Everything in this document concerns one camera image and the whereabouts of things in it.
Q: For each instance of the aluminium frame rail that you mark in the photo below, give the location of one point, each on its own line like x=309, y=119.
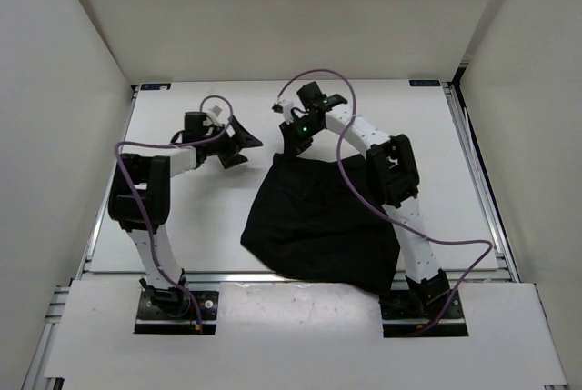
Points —
x=500, y=275

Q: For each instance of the right blue table label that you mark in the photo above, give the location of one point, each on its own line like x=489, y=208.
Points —
x=424, y=83

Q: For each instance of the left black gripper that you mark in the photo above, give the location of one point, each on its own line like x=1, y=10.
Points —
x=240, y=139

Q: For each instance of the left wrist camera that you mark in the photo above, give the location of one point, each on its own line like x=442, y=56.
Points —
x=200, y=124

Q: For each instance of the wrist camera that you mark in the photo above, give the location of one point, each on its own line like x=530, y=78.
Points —
x=311, y=98
x=200, y=124

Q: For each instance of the left blue table label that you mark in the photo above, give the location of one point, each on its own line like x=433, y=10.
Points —
x=155, y=86

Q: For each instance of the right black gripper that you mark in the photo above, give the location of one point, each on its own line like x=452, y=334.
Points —
x=292, y=142

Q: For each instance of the black skirt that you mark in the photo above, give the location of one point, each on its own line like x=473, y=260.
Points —
x=306, y=224

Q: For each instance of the blue table label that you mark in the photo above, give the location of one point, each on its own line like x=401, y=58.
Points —
x=155, y=86
x=424, y=83

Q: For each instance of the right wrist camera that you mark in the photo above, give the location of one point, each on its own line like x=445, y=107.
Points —
x=311, y=98

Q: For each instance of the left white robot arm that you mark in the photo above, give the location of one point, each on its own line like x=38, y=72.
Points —
x=140, y=195

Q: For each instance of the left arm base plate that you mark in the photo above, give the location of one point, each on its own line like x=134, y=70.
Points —
x=151, y=319

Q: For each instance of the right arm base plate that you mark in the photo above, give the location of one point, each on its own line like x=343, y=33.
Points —
x=403, y=316

